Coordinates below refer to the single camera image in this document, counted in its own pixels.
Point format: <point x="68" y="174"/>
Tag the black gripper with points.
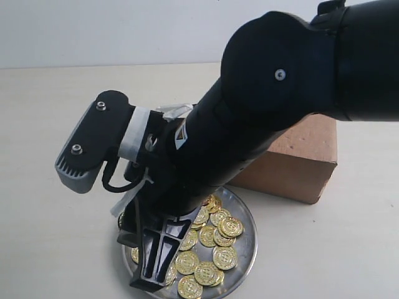
<point x="181" y="162"/>

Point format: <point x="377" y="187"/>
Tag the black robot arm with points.
<point x="276" y="70"/>

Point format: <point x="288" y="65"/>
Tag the brown cardboard slotted box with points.
<point x="298" y="165"/>

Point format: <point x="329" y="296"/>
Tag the gold coin centre lower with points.
<point x="189" y="241"/>

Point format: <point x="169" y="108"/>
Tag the gold coin bottom centre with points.
<point x="186" y="262"/>

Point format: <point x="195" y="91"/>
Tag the gold coin centre right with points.
<point x="201" y="219"/>

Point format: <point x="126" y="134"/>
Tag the gold coin middle right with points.
<point x="206" y="236"/>

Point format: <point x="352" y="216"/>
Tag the gold coin right upper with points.
<point x="218" y="216"/>

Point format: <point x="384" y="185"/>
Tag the gold coin bottom edge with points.
<point x="189" y="288"/>

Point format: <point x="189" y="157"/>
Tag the gold coin stack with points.
<point x="230" y="227"/>
<point x="212" y="204"/>

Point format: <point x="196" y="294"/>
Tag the gold coin bottom right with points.
<point x="206" y="273"/>

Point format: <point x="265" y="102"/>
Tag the round steel plate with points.
<point x="245" y="246"/>

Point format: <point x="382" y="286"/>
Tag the gold coin right lower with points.
<point x="225" y="258"/>

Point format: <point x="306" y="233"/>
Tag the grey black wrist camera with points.
<point x="95" y="140"/>

